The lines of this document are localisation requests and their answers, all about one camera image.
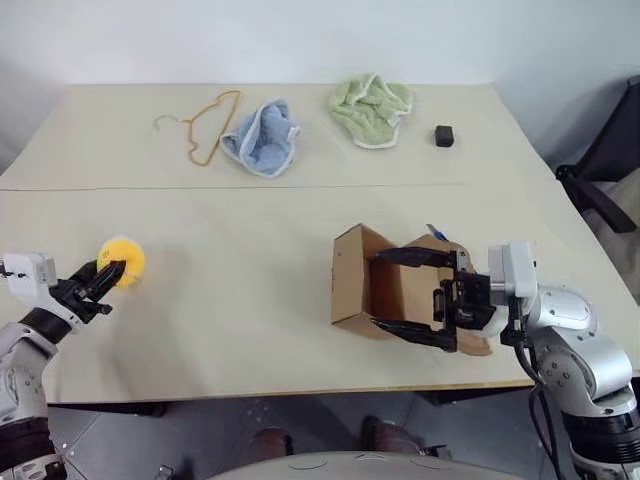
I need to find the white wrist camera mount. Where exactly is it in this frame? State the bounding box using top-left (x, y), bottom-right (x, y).
top-left (0, 251), bottom-right (85, 335)
top-left (469, 239), bottom-right (540, 337)

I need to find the yellow round sponge item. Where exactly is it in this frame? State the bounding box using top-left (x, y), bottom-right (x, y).
top-left (97, 238), bottom-right (147, 290)

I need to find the light green towel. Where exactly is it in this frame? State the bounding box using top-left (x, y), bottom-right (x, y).
top-left (328, 72), bottom-right (415, 151)

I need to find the black chair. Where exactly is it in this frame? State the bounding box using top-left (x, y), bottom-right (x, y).
top-left (555, 74), bottom-right (640, 234)

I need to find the light blue towel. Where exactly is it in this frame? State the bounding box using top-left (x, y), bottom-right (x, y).
top-left (219, 98), bottom-right (303, 179)

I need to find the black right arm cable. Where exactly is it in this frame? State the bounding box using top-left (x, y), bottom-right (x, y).
top-left (499, 294), bottom-right (566, 480)

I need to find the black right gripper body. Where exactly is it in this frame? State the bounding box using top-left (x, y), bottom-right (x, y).
top-left (432, 249), bottom-right (497, 331)

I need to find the dark brown rounded shape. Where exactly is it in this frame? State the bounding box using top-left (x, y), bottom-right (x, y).
top-left (362, 415), bottom-right (426, 454)

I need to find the brown cardboard box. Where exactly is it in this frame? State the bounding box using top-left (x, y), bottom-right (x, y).
top-left (329, 223), bottom-right (494, 357)

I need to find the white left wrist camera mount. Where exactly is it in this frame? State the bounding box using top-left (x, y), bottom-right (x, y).
top-left (0, 251), bottom-right (85, 335)

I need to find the black table frame bar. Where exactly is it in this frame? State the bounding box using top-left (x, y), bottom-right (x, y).
top-left (47, 401), bottom-right (167, 419)
top-left (429, 384), bottom-right (536, 407)

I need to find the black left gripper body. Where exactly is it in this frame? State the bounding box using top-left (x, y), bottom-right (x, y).
top-left (49, 277), bottom-right (114, 324)

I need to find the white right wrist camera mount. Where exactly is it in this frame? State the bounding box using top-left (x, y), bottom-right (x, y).
top-left (469, 239), bottom-right (540, 337)

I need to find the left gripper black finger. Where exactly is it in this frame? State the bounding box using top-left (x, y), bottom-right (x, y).
top-left (67, 259), bottom-right (101, 286)
top-left (84, 259), bottom-right (129, 302)

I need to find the silver robot torso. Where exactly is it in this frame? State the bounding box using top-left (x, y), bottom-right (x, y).
top-left (212, 450), bottom-right (571, 480)

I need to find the gold wire clothes hanger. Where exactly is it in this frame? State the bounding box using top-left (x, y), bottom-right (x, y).
top-left (153, 89), bottom-right (242, 166)

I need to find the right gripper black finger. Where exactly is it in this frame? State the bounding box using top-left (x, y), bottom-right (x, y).
top-left (374, 246), bottom-right (459, 269)
top-left (372, 320), bottom-right (459, 353)

